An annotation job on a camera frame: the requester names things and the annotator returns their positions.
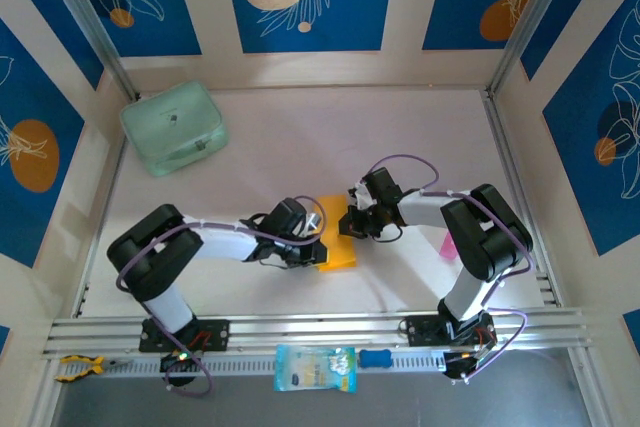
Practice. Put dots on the small pink bottle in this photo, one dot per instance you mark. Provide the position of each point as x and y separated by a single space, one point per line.
446 249

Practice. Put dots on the orange paper sheet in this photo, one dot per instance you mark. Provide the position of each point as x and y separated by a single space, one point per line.
340 254

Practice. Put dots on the mint green zip pouch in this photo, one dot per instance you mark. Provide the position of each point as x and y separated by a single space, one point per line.
170 122

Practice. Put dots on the aluminium frame post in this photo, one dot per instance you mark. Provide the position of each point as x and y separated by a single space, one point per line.
85 12
535 12

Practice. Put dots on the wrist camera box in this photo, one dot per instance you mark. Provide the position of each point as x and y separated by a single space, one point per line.
361 194
315 223

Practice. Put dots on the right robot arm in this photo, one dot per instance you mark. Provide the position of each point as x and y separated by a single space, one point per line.
480 242

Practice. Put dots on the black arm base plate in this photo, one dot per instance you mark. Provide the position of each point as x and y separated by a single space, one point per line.
420 331
215 334

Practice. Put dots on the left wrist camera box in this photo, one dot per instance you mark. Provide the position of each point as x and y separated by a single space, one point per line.
315 223

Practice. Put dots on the wet wipes pack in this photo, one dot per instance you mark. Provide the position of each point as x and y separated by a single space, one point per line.
316 368

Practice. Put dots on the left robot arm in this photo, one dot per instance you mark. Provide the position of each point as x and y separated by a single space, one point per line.
225 244

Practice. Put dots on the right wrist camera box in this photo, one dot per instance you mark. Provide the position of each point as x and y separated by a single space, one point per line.
361 194

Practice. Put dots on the wide aluminium rail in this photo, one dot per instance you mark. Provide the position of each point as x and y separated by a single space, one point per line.
325 327

